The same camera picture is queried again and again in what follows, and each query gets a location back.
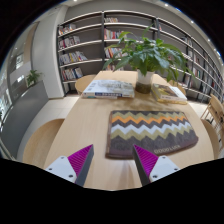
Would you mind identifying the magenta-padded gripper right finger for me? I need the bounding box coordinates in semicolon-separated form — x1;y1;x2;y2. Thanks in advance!
132;144;181;187

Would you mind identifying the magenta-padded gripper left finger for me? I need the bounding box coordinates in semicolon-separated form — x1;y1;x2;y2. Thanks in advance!
44;144;95;187

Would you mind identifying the zigzag striped towel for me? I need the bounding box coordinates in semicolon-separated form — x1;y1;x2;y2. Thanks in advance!
105;110;200;160

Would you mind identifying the yellow-edged book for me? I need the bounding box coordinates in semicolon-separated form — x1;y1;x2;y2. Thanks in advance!
150;82;188;105

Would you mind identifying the large white book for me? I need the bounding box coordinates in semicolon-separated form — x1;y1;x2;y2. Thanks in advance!
81;79;136;100

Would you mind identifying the small background potted plant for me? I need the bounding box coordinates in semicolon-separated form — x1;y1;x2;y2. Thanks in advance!
25;69;44;88

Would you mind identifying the green potted plant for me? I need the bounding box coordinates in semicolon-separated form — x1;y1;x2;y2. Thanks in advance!
102;24;196;95

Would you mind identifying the grey bookshelf unit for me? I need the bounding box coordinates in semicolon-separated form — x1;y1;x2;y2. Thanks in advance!
56;9;224;103

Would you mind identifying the ceiling lights group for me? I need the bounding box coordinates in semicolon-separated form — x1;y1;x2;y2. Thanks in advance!
161;1;221;58

